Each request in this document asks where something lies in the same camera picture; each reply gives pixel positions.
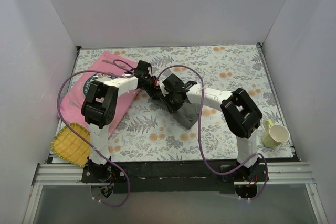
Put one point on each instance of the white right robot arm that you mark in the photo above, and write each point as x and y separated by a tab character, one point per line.
241	114

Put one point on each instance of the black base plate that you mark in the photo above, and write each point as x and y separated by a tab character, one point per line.
174	176

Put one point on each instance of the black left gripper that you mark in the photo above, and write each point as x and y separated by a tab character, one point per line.
155	93

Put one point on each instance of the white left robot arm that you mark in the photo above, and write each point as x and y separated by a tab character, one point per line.
100	106

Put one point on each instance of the grey cloth napkin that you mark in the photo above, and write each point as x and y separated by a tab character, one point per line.
184	112

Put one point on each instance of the light green mug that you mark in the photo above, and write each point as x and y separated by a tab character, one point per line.
275	134

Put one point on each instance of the floral patterned table mat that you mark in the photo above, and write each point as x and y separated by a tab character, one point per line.
149	133

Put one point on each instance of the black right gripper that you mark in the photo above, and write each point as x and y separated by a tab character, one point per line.
172	100

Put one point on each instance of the yellow bamboo mat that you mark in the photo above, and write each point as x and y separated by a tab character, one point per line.
70	147

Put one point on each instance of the aluminium frame rail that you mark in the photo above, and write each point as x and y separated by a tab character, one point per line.
289	195

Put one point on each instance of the pink cloth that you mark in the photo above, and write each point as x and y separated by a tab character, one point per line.
72	102

